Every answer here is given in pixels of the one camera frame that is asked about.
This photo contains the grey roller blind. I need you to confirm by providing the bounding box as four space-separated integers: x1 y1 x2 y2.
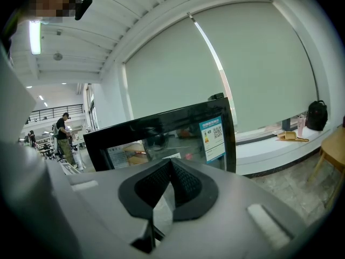
191 1 319 132
123 17 238 132

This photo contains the long ceiling light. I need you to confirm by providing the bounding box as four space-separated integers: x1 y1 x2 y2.
29 20 42 56

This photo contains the wooden stool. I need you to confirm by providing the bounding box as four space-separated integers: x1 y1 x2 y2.
308 125 345 209

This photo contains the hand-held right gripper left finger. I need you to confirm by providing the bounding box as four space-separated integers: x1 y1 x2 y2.
45 158 173 255

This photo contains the black printed t-shirt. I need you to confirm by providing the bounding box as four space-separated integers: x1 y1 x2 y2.
0 6 25 63

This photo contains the person's head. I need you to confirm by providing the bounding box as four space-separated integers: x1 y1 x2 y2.
26 0 85 24

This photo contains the black glass-door cabinet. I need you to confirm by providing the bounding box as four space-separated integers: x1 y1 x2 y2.
82 92 238 176

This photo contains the wooden dustpan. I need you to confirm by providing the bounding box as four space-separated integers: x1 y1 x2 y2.
277 131 310 143

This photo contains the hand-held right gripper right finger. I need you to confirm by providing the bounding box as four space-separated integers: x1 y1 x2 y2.
154 158 311 259

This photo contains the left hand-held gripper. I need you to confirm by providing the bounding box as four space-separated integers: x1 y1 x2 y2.
60 162 81 175

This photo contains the white window ledge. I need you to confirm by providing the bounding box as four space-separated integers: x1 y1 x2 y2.
235 127 333 176

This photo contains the black backpack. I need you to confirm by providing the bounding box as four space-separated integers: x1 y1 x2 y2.
305 99 329 132

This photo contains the black metal railing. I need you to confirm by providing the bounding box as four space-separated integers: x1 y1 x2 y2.
27 104 84 123

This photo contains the pink water bottle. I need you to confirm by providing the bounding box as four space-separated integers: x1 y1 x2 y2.
296 114 307 137

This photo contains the black head camera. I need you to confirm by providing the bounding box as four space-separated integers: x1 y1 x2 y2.
74 0 93 21

